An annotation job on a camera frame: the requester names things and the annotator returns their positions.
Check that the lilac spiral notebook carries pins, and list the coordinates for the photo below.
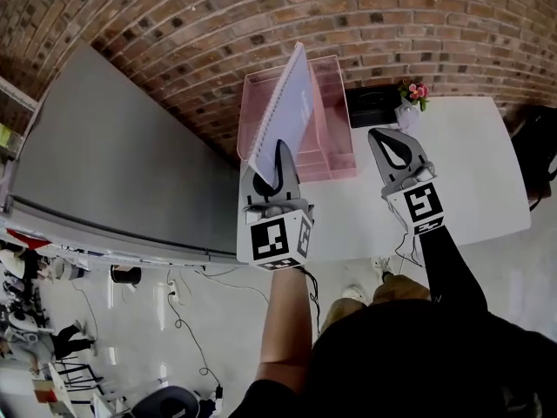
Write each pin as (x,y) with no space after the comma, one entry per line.
(291,103)

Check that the pink mesh file tray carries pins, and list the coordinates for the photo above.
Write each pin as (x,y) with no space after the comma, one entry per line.
(335,137)

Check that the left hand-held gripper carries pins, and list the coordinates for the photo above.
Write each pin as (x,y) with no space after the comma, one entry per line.
(270,242)

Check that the person's khaki trousers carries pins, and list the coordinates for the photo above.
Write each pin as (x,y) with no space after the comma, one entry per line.
(400,287)

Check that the white power strip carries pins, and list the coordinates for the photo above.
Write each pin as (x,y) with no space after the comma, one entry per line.
(172,290)

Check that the person's white shoe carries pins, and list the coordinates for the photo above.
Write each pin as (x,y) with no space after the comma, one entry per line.
(354,294)
(383,266)

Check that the brown chair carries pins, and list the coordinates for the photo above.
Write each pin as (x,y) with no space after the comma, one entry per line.
(535,198)

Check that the person's black shirt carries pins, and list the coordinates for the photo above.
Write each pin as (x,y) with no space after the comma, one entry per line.
(413,364)

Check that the black backpack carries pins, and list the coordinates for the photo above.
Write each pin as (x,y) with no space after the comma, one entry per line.
(537,146)

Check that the person's right forearm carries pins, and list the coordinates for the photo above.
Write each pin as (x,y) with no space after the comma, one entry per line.
(452,272)

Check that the potted pink flowers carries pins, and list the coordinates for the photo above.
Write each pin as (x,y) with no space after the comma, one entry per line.
(415,92)

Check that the person's left white shoe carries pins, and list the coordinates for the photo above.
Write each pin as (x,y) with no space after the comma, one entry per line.
(354,294)

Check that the red item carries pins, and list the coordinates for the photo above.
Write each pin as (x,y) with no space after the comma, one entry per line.
(26,238)

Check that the black round bin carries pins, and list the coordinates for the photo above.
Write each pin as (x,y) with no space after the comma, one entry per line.
(126,274)

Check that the person's right white shoe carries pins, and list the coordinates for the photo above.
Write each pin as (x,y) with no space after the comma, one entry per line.
(383,266)

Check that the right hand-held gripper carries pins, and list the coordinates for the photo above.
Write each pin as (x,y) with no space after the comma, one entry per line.
(420,205)

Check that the person's left forearm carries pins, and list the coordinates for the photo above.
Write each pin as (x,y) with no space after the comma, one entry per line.
(287,320)

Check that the white goblet-shaped ornament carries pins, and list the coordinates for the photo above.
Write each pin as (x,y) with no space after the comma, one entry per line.
(407,115)

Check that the black tissue box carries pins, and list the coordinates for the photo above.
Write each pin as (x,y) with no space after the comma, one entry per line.
(370,107)

